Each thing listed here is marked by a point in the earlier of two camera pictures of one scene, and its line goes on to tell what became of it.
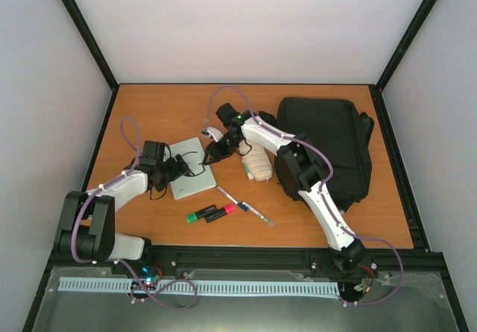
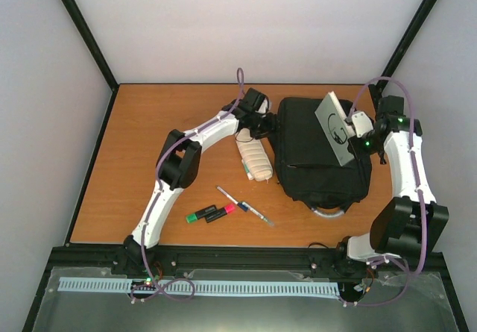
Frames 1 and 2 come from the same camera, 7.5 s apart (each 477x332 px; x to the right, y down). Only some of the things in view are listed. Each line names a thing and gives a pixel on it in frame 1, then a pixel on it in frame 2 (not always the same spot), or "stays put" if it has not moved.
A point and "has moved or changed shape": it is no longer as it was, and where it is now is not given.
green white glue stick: [250, 175] stays put
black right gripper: [217, 154] -> [358, 151]
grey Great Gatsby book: [192, 152] has moved or changed shape
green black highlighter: [196, 215] stays put
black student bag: [340, 133] stays put
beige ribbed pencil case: [258, 160] stays put
